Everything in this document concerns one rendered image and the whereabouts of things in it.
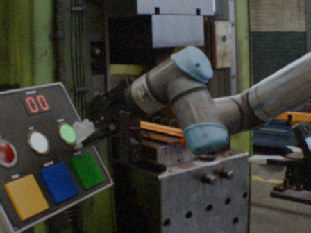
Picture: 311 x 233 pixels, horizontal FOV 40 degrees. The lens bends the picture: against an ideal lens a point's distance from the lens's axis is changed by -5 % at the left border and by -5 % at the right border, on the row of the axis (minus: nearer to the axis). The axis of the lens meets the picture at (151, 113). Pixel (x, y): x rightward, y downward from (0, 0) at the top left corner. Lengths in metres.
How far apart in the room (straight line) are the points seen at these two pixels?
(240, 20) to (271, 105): 0.95
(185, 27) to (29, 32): 0.46
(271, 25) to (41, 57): 8.53
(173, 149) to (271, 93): 0.59
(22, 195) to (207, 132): 0.36
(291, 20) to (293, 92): 8.60
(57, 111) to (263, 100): 0.47
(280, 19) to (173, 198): 8.36
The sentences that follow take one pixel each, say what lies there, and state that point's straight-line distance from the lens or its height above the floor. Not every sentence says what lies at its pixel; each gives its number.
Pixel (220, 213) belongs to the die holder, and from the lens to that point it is 1.48.
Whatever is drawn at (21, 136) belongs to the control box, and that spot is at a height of 1.11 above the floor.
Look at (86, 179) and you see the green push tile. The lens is 1.00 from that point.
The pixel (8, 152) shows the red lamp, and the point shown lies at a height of 1.09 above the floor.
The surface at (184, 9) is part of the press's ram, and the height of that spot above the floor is 1.38.
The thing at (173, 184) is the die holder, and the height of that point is 0.88.
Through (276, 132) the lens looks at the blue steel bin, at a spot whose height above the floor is 0.27.
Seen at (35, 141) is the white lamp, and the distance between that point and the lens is 0.95.
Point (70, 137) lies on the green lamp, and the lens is 1.03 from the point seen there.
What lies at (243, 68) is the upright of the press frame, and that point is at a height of 1.17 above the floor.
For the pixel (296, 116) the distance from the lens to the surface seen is 1.56.
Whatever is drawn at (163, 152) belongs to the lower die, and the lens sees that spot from 1.34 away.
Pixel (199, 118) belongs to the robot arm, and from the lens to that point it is 0.80.
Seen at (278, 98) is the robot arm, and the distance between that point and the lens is 0.83.
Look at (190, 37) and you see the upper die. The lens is 1.38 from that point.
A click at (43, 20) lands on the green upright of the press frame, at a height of 1.36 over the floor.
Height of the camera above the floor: 1.29
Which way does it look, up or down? 9 degrees down
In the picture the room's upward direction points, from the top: 2 degrees counter-clockwise
